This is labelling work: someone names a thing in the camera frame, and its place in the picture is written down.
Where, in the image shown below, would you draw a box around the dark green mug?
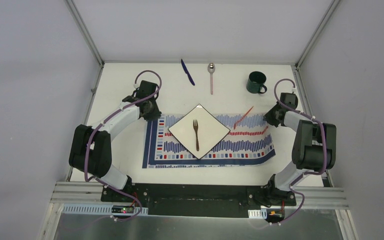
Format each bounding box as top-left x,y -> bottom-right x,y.
246,71 -> 268,94

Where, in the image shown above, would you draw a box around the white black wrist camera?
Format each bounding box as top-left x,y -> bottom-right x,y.
280,92 -> 299,110

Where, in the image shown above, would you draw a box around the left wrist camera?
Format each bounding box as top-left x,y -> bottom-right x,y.
122,80 -> 159,107

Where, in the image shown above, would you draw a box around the white square plate black rim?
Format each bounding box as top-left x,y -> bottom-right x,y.
168,104 -> 231,160

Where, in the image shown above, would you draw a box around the aluminium frame rail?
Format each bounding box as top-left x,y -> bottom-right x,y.
50,181 -> 349,210

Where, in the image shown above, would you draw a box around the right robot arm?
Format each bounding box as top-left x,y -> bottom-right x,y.
263,102 -> 337,205

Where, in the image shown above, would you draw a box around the blue plastic knife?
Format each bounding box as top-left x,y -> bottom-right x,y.
180,58 -> 195,86

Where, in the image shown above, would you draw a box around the brown wooden fork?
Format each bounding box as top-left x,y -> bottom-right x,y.
192,119 -> 200,151

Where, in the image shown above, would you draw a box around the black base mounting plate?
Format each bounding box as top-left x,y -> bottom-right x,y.
100,183 -> 297,219

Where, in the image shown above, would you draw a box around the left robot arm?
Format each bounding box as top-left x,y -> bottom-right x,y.
68,97 -> 162,203

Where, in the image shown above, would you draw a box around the blue striped placemat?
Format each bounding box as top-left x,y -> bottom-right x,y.
142,113 -> 276,169

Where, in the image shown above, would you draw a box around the metal spoon pink handle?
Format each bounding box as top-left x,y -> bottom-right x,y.
207,62 -> 216,95

